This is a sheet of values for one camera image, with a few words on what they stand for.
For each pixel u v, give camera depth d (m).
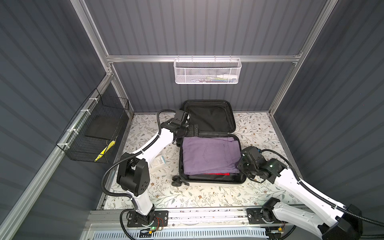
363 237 0.42
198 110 1.15
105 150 0.69
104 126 0.77
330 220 0.39
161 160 0.91
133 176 0.46
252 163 0.59
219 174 0.84
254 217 0.74
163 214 0.75
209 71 1.24
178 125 0.66
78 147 0.66
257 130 1.09
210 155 0.88
